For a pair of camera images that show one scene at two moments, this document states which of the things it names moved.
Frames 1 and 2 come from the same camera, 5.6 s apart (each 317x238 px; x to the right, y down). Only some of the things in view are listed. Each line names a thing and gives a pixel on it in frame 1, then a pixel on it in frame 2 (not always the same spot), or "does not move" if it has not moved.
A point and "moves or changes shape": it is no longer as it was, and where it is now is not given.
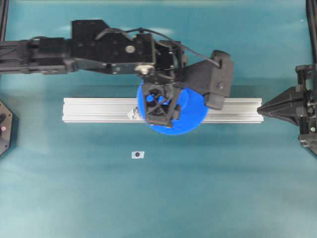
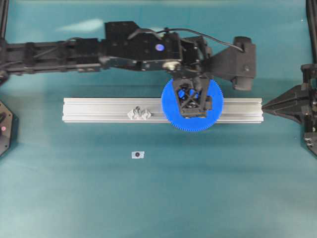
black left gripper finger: [160, 106] → [191, 93]
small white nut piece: [137, 154] does not move
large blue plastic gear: [193, 106] moves or changes shape
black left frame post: [4, 8] does not move
